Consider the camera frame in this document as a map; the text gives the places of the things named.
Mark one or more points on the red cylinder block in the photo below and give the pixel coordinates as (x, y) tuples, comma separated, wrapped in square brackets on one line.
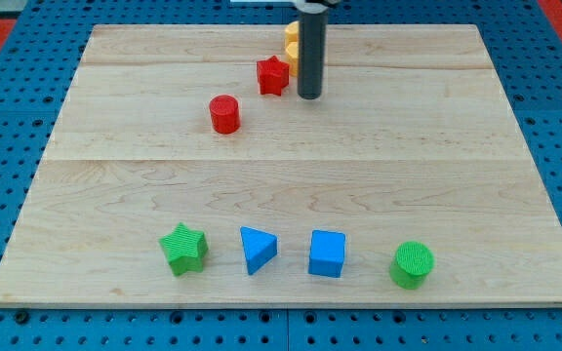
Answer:
[(225, 114)]

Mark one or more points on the wooden board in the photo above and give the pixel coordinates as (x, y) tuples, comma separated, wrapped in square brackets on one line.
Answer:
[(413, 139)]

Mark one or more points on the blue triangle block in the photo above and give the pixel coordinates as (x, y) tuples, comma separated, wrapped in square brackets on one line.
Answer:
[(259, 248)]

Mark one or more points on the blue cube block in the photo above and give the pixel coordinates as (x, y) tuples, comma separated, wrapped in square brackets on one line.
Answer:
[(327, 253)]

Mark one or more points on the red star block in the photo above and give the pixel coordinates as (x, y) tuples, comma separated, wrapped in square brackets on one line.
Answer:
[(273, 76)]

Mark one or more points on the green star block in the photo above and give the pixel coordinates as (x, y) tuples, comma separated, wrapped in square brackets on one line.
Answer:
[(184, 249)]

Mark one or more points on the yellow block front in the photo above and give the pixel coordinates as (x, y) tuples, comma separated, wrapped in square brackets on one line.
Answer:
[(292, 58)]

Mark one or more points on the yellow block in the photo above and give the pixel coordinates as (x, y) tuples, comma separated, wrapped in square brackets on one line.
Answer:
[(292, 58), (291, 33)]

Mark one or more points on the yellow block rear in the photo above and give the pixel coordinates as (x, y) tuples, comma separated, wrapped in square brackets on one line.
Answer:
[(291, 33)]

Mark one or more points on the green cylinder block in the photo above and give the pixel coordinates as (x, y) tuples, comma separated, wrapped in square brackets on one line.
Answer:
[(413, 261)]

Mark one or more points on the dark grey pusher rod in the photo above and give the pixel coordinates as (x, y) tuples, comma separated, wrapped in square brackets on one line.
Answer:
[(312, 41)]

